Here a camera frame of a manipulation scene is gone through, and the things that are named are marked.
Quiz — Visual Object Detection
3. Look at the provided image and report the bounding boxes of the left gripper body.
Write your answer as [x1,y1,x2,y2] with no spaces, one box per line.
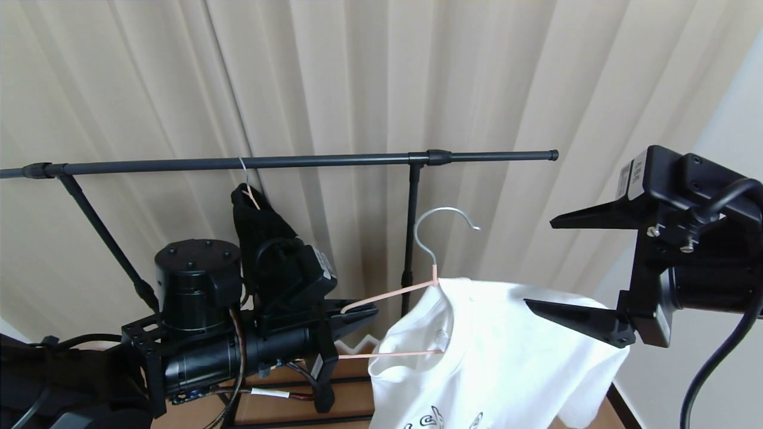
[162,307,342,395]

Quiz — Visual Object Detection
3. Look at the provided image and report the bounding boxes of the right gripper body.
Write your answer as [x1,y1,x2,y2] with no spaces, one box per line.
[617,226,763,349]

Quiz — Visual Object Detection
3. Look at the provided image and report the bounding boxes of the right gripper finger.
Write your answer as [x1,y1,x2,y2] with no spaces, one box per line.
[550,200,635,231]
[525,298,637,350]

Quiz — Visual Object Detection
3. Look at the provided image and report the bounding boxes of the white printed t-shirt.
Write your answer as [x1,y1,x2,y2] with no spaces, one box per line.
[368,277,631,429]

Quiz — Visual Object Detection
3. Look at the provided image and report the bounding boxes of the black shorts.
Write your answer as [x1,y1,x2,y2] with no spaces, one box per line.
[231,184,337,413]

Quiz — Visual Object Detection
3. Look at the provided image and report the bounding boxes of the pink clothes hanger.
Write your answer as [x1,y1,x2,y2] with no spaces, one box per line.
[337,207,481,359]
[237,157,262,210]

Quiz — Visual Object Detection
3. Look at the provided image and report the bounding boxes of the black clothes rack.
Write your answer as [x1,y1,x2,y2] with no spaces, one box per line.
[0,149,560,429]

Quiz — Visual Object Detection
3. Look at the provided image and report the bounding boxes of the beige curtain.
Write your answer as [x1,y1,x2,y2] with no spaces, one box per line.
[0,0,763,358]

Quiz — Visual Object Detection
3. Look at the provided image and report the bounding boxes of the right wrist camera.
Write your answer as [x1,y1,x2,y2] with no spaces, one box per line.
[617,145,763,251]

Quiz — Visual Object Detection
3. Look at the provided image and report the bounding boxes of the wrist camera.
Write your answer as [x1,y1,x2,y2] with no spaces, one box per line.
[255,238,339,334]
[617,145,763,251]

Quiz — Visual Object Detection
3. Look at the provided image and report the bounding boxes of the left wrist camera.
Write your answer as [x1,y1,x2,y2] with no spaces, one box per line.
[255,238,339,334]

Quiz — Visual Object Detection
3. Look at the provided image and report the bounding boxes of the black cable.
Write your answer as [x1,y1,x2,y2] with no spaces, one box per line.
[680,178,763,429]

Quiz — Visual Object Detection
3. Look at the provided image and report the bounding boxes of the grey curtain cord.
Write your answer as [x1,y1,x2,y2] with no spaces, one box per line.
[203,0,260,185]

